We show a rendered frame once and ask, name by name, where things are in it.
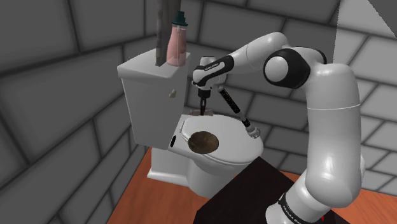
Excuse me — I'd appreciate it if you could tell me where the tall grey slab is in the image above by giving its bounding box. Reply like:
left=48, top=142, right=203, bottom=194
left=155, top=0, right=182, bottom=67

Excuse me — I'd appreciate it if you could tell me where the white toilet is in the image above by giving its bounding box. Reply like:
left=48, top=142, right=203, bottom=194
left=116, top=48, right=265, bottom=199

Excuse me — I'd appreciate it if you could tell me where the brown bowl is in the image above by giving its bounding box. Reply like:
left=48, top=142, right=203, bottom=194
left=187, top=130, right=220, bottom=155

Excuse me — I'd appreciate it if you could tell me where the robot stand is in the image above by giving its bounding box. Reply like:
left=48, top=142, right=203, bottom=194
left=193, top=156, right=351, bottom=224

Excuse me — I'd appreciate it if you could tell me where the flat brown block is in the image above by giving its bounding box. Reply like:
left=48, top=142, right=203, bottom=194
left=188, top=108, right=215, bottom=117

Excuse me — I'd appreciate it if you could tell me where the black stick with white end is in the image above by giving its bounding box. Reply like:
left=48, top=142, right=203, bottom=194
left=218, top=87, right=261, bottom=139

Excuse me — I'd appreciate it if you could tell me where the pink bottle with green cap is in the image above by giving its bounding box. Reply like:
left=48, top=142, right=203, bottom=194
left=166, top=10, right=190, bottom=67

